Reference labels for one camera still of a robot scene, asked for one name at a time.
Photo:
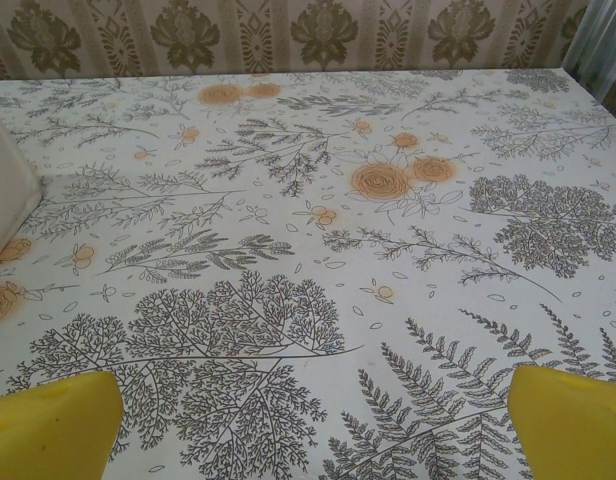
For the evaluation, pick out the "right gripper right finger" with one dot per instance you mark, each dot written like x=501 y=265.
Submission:
x=573 y=430

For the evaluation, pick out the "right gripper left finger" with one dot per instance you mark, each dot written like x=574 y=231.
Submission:
x=48 y=435

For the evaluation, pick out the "white divided organizer box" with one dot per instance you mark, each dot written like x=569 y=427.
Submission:
x=8 y=200

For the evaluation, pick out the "floral print tablecloth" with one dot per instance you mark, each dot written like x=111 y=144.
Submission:
x=308 y=225

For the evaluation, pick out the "aluminium right frame post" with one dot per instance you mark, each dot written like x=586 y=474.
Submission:
x=603 y=40

